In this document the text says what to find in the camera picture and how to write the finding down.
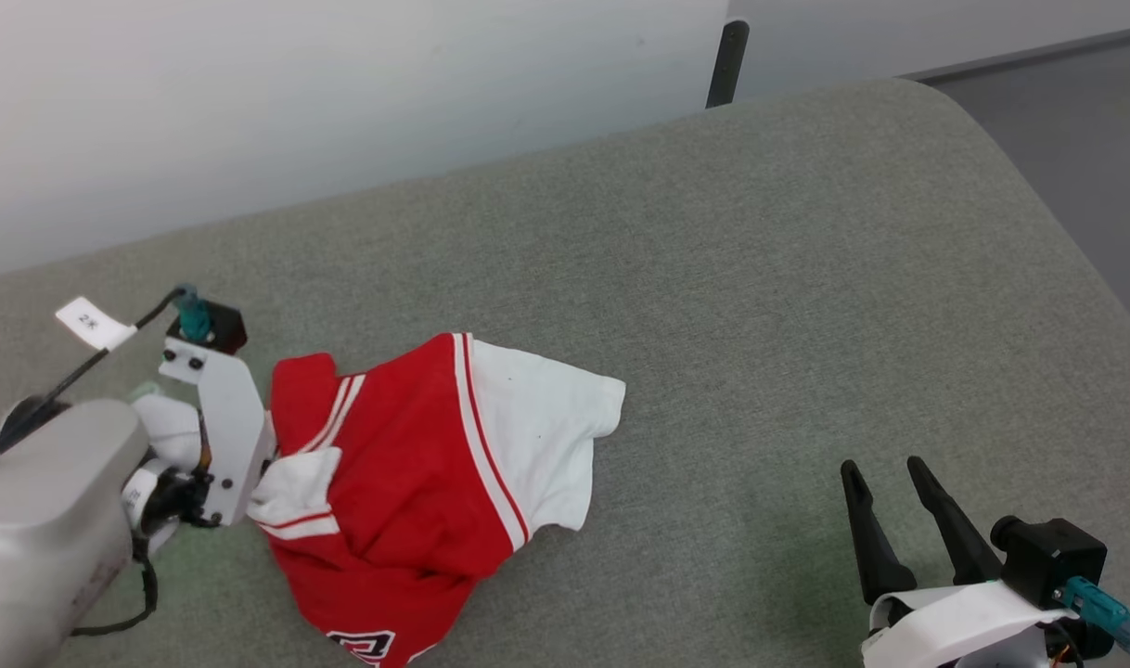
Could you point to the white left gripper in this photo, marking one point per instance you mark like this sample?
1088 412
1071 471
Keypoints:
226 417

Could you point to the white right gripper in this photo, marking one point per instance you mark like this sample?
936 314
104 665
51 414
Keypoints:
955 626

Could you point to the red basketball jersey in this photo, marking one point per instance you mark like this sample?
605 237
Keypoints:
398 464

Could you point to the black metal pole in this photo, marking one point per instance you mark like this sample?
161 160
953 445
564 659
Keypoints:
727 65

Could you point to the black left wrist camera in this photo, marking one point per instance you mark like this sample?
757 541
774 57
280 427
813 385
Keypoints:
224 327

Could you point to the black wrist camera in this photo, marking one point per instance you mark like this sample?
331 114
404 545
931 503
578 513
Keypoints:
1052 557
224 327

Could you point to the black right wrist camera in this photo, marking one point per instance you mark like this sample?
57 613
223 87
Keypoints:
1052 557

